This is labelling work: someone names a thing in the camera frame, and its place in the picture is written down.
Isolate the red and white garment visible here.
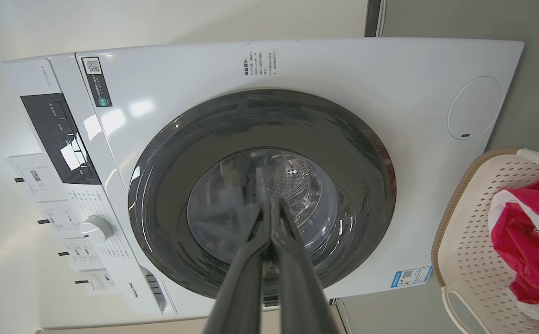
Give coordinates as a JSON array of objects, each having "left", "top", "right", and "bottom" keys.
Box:
[{"left": 488, "top": 174, "right": 539, "bottom": 321}]

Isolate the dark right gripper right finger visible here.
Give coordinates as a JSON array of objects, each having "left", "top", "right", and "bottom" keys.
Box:
[{"left": 271, "top": 199, "right": 338, "bottom": 334}]

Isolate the white washer dial knob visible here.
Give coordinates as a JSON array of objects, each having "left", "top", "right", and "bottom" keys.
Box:
[{"left": 82, "top": 215, "right": 114, "bottom": 244}]

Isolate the white paper note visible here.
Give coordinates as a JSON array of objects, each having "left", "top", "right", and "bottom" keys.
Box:
[
  {"left": 58, "top": 238, "right": 106, "bottom": 272},
  {"left": 75, "top": 270, "right": 118, "bottom": 297},
  {"left": 37, "top": 200, "right": 83, "bottom": 239},
  {"left": 6, "top": 153, "right": 66, "bottom": 202}
]

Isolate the thin white wall cable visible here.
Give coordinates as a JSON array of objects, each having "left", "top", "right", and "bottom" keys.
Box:
[{"left": 376, "top": 0, "right": 387, "bottom": 38}]

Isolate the blue energy label sticker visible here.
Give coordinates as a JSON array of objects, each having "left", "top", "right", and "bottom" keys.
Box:
[{"left": 390, "top": 265, "right": 433, "bottom": 289}]

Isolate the dark grey wall pipe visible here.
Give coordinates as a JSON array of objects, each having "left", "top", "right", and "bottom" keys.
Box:
[{"left": 365, "top": 0, "right": 382, "bottom": 38}]

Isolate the black washer control panel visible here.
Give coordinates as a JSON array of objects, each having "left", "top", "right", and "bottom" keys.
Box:
[{"left": 20, "top": 93, "right": 102, "bottom": 185}]

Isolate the white front-load washing machine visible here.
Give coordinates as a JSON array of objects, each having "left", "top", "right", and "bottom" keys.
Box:
[{"left": 3, "top": 38, "right": 525, "bottom": 328}]

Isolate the round white filter cover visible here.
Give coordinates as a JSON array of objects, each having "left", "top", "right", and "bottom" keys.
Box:
[{"left": 447, "top": 76, "right": 503, "bottom": 141}]

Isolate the white detergent drawer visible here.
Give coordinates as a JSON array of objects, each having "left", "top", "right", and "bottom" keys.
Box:
[{"left": 125, "top": 263, "right": 177, "bottom": 317}]

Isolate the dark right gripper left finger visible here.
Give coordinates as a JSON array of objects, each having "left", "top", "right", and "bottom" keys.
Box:
[{"left": 203, "top": 199, "right": 273, "bottom": 334}]

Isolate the dark QR code sticker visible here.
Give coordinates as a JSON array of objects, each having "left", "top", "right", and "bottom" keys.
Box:
[{"left": 81, "top": 57, "right": 113, "bottom": 108}]

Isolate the dark round washer door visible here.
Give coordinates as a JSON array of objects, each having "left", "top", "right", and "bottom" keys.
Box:
[{"left": 128, "top": 89, "right": 396, "bottom": 300}]

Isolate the beige perforated laundry basket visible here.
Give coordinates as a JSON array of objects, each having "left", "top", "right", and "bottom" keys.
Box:
[{"left": 432, "top": 148, "right": 539, "bottom": 334}]

